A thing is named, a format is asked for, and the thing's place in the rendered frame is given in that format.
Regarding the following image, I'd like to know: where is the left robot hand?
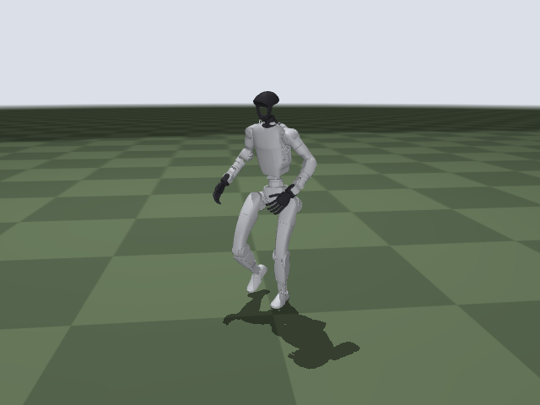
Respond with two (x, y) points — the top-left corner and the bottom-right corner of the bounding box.
(265, 184), (296, 214)

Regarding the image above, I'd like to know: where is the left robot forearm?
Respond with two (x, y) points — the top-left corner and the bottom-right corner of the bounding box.
(290, 158), (316, 195)

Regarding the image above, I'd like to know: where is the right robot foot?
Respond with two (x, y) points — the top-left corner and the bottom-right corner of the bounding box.
(246, 264), (267, 293)

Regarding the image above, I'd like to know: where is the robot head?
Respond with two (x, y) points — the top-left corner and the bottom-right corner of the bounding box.
(253, 91), (280, 128)

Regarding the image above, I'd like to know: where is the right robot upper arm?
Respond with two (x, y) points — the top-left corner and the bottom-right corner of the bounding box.
(240, 124), (256, 162)

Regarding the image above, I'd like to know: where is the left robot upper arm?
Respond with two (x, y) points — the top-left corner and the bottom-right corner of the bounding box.
(279, 127), (316, 168)

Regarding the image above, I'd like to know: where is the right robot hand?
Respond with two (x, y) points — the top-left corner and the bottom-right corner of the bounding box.
(213, 174), (230, 204)

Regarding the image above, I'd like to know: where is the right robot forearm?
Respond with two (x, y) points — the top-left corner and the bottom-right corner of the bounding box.
(223, 149), (246, 184)

